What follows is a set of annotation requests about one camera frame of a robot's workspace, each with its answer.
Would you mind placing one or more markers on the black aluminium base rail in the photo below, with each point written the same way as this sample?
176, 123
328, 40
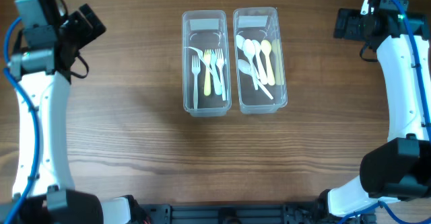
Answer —
290, 213

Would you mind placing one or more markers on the clear container left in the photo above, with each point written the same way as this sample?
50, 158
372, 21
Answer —
204, 29

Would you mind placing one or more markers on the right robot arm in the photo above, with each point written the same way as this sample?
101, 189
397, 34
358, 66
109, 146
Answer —
397, 171

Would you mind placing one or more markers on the clear container right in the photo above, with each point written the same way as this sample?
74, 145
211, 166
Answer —
260, 23

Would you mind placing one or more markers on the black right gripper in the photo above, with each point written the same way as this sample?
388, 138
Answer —
345, 25

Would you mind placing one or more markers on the cream yellow plastic fork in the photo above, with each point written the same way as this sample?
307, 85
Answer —
207, 81

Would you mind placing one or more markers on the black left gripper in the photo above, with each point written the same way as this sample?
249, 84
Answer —
77, 19

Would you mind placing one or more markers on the clear container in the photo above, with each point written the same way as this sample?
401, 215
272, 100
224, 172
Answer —
260, 23
204, 29

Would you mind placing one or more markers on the white wide-handled plastic spoon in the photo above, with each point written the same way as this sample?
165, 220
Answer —
261, 71

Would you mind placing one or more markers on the white fork sideways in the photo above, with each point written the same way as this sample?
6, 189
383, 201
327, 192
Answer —
220, 64

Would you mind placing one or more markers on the white wide-handled plastic fork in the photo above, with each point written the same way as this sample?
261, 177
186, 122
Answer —
213, 60

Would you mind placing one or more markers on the cream yellow plastic spoon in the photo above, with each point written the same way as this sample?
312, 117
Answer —
266, 49

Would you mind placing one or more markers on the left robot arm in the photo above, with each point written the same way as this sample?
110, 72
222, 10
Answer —
40, 47

